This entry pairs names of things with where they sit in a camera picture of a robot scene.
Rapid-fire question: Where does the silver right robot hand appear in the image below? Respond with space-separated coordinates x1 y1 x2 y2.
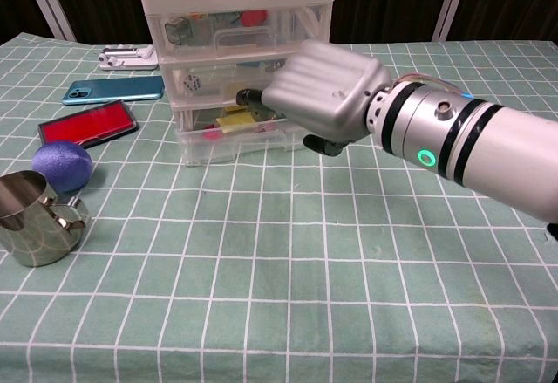
235 38 393 158

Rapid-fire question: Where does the clear plastic bottom drawer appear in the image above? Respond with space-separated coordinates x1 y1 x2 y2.
175 106 324 168

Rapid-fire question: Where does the clear plastic drawer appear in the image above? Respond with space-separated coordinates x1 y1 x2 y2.
161 57 302 106
149 5 333 58
175 106 324 168

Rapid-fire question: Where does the clear plastic top drawer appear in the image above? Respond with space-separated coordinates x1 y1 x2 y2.
149 5 333 58

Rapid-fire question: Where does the small red object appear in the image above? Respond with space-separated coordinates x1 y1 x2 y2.
242 10 269 27

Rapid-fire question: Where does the clear plastic middle drawer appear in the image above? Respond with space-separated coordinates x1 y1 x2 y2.
161 57 302 106

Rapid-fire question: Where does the yellow block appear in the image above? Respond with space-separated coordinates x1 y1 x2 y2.
216 112 256 133

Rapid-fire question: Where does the grey green cube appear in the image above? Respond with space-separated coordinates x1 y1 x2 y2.
164 17 191 45

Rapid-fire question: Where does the green checked tablecloth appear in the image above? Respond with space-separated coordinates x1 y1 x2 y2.
0 32 558 383

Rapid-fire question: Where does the white folding phone stand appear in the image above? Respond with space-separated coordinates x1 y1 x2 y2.
97 44 159 72

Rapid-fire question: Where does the blue smartphone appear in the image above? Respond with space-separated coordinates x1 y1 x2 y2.
62 75 166 106

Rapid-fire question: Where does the red ink stamp pad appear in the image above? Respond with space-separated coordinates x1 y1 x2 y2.
37 99 140 149

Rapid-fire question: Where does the purple foam ball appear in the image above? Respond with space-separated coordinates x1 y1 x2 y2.
31 141 94 193

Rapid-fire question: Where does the stainless steel pitcher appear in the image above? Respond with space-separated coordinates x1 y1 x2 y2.
0 171 92 269

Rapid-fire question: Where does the white frame pole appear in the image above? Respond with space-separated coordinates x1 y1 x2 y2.
431 0 474 44
17 0 76 42

